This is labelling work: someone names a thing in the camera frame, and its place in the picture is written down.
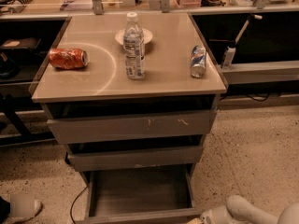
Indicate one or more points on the grey drawer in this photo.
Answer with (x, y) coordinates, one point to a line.
(152, 195)
(135, 159)
(126, 127)

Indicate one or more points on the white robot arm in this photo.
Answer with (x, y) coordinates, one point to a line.
(238, 210)

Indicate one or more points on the grey drawer cabinet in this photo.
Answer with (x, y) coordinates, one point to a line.
(102, 88)

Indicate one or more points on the blue silver soda can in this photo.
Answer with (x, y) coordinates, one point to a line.
(198, 62)

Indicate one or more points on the clear plastic water bottle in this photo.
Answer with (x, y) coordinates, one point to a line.
(134, 47)

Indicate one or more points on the small white plate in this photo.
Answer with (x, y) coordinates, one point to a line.
(148, 36)

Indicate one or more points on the crushed orange soda can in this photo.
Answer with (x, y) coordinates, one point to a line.
(68, 59)

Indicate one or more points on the black device on shelf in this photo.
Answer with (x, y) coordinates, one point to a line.
(23, 43)

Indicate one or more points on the white sneaker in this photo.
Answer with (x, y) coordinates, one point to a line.
(22, 212)

